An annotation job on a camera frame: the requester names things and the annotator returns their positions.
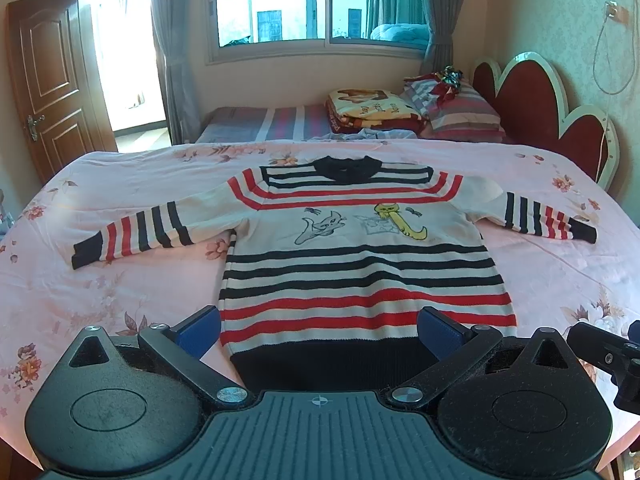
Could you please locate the striped pillow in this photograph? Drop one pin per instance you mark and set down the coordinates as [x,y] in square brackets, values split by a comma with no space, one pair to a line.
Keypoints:
[452,114]

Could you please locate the red heart-shaped headboard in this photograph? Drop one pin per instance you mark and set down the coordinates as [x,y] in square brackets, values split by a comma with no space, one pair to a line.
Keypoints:
[529,96]

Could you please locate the yellow red folded blanket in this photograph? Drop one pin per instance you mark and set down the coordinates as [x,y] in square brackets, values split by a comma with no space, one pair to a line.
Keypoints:
[351,110]

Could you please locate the striped mattress cover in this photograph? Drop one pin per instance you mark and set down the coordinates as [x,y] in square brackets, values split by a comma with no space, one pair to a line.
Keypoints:
[257,124]

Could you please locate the grey right curtain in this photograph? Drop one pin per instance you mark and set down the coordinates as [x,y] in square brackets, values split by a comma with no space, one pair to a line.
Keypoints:
[442,17]

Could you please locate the grey left curtain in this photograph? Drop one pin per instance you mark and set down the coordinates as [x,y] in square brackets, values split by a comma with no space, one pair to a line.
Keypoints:
[171,31]

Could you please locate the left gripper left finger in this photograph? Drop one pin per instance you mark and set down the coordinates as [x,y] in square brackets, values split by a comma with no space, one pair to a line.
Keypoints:
[176,351]

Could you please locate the striped knit sweater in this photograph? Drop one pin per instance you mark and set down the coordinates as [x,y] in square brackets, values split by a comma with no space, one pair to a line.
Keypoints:
[330,262]

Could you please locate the shiny ribbon bow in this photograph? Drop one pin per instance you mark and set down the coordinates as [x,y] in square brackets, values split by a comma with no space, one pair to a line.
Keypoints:
[450,76]

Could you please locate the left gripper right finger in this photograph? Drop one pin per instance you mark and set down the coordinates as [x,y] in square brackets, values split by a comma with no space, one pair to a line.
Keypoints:
[458,350]

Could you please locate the grey curtain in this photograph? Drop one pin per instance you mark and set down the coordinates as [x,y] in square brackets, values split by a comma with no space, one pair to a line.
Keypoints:
[171,31]
[442,17]

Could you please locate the window with frame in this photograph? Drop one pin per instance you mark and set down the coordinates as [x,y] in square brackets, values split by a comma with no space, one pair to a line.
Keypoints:
[242,29]

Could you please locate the brown wooden door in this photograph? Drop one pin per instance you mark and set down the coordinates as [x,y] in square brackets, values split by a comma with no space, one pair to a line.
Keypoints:
[56,82]

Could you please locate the pink floral bed sheet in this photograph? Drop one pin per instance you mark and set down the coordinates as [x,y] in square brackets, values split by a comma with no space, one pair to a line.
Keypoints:
[45,303]

